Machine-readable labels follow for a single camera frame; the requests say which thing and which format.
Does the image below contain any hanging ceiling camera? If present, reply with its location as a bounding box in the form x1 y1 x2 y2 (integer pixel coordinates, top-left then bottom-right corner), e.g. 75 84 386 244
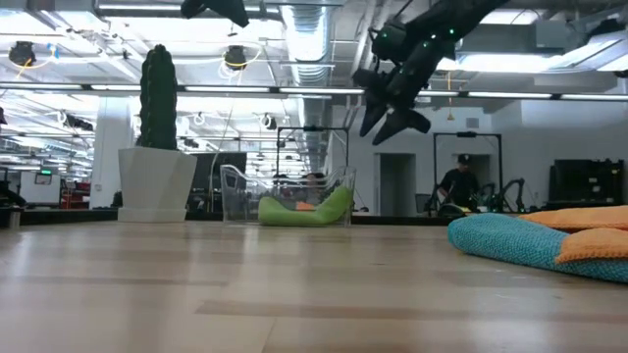
223 44 248 72
8 40 37 69

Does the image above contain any orange microfiber towel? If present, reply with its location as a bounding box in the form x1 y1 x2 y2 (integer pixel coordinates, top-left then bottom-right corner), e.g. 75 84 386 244
518 204 628 265

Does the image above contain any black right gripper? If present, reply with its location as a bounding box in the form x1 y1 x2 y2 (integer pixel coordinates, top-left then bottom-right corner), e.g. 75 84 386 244
359 61 434 146

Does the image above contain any tall green cactus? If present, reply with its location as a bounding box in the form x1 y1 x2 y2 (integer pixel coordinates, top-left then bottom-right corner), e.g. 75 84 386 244
136 43 180 151

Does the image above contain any blue microfiber towel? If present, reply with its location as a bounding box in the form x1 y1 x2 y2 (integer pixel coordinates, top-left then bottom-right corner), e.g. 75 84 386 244
446 212 628 284

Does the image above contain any ceiling light strip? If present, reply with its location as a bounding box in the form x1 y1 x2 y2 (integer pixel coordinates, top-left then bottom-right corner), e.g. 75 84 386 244
0 82 365 97

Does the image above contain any green microfiber towel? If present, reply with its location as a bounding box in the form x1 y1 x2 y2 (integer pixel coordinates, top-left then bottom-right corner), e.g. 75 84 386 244
257 184 355 227

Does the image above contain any silver ceiling duct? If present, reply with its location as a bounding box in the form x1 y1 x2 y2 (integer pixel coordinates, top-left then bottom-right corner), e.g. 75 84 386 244
280 3 336 173

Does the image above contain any white plant pot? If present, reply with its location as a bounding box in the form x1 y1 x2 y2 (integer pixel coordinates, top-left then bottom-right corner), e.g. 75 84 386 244
117 145 198 225

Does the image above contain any clear plastic bin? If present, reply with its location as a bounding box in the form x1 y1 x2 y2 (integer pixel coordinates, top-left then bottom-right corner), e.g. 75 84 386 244
219 164 358 228

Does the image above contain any black monitor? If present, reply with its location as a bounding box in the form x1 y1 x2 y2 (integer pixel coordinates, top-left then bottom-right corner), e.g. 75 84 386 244
188 151 248 213

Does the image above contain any black rack frame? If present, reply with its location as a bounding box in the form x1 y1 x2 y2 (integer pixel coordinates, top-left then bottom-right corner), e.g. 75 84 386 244
432 130 504 213

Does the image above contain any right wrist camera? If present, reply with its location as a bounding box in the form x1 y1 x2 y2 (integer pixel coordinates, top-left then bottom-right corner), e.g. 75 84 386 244
351 67 390 107

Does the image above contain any person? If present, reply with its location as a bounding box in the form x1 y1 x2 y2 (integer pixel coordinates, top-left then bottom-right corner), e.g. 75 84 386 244
299 172 326 206
438 153 483 213

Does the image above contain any black cabinet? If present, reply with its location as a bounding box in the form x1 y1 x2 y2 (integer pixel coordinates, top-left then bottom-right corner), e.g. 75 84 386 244
548 158 626 206

